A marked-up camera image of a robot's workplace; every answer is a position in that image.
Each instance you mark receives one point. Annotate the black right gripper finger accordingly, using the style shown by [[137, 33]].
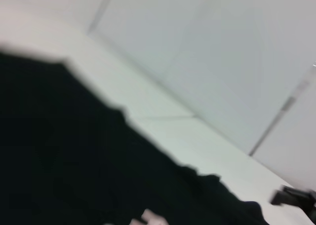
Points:
[[293, 199]]

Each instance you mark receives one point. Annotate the black shirt with FREE print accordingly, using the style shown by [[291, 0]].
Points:
[[74, 148]]

